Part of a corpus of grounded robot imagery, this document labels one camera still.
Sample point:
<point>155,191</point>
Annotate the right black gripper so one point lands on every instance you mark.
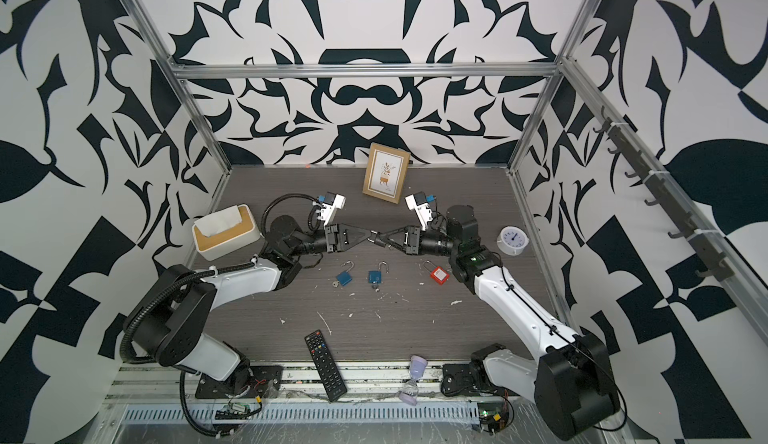
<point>393,243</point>

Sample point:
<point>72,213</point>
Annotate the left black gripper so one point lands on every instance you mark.
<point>355,229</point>

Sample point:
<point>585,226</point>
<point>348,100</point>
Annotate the red padlock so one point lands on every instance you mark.
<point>436,272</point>

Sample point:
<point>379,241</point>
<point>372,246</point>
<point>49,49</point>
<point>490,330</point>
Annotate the small black padlock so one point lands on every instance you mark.
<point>376,239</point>

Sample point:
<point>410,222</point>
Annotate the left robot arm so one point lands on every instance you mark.
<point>167,327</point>

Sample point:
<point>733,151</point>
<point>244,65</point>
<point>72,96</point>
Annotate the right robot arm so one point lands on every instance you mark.
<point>568,375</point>

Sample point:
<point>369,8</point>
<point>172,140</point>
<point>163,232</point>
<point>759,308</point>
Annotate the small blue padlock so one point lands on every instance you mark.
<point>375,276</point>

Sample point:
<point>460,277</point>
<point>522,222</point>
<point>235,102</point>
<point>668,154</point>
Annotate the large blue padlock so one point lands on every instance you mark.
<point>345,277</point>

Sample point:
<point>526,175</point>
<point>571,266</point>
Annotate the white alarm clock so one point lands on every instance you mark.
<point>512,240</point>

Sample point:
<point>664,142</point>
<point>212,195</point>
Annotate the purple hourglass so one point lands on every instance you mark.
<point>409,390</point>

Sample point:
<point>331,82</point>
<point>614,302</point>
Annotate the white tissue box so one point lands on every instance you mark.
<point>225,231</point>

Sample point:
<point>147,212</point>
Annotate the black remote control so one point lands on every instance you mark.
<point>326,366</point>

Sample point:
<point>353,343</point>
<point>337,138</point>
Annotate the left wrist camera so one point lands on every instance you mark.
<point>325,209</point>

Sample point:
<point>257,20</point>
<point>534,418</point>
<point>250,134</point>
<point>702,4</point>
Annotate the wooden picture frame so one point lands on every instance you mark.
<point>385,172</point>

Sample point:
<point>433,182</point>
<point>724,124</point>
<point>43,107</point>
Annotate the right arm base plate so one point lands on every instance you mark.
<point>468,379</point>

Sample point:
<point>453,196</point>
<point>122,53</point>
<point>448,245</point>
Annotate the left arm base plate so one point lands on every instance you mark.
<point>262,381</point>

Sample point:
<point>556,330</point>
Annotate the black wall hook rail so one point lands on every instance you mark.
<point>667,194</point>

